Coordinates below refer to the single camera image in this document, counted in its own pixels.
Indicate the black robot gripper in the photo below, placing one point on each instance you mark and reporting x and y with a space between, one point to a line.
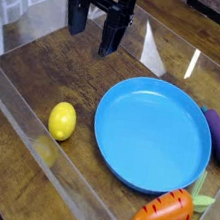
120 14

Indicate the yellow toy lemon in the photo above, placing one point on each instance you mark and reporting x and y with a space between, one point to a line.
62 121

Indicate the blue round tray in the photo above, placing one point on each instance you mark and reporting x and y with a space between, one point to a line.
152 135

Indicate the orange toy carrot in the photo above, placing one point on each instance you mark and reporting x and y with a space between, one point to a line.
176 205

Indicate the clear acrylic enclosure wall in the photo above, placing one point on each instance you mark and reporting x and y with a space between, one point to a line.
42 65

